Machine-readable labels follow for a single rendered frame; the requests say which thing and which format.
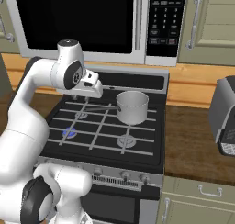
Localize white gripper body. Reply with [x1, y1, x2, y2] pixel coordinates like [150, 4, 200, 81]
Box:
[63, 78, 105, 99]

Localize blue burner flame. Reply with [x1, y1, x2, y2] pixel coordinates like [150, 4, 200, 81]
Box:
[62, 127, 78, 140]

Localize black and silver stove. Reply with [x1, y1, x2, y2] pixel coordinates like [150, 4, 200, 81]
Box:
[36, 63, 171, 224]

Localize silver stove knob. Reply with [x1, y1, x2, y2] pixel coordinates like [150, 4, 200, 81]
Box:
[119, 170, 131, 181]
[139, 174, 151, 185]
[93, 167, 104, 177]

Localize black glass microwave door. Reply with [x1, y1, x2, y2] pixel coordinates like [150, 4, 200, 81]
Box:
[3, 0, 146, 65]

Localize silver black microwave oven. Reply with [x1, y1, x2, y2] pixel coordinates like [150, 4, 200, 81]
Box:
[3, 0, 188, 67]

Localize olive green cupboard door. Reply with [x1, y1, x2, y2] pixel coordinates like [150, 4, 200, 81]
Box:
[0, 0, 21, 54]
[156, 192, 235, 224]
[177, 0, 235, 67]

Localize black oven door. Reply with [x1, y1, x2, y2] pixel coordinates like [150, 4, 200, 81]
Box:
[80, 184, 162, 224]

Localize olive green drawer front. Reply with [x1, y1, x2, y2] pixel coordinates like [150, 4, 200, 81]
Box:
[161, 175, 235, 205]

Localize silver saucepan with handle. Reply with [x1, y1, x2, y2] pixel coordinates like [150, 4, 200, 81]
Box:
[83, 90, 151, 126]

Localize silver microwave door handle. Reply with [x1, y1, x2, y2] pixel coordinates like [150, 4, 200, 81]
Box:
[135, 0, 145, 51]

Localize silver cupboard door handle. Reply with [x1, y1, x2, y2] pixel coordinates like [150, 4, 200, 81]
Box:
[0, 16, 16, 44]
[161, 197, 172, 224]
[185, 0, 204, 50]

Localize silver drawer handle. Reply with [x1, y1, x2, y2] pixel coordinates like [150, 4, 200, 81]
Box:
[197, 184, 224, 198]

